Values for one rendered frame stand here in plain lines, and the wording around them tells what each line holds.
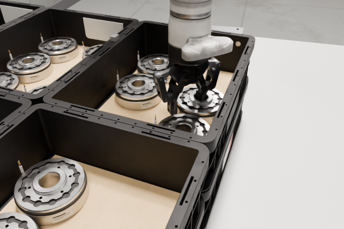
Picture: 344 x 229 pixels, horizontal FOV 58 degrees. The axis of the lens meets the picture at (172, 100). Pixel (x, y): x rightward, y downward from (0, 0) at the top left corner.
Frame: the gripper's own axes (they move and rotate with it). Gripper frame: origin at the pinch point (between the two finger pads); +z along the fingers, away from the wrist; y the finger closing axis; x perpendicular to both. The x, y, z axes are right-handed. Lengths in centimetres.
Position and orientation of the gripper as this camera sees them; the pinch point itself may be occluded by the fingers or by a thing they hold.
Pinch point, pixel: (186, 105)
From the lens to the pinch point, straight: 63.8
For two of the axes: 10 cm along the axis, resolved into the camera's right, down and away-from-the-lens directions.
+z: -0.1, 8.2, 5.7
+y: -8.9, 2.5, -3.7
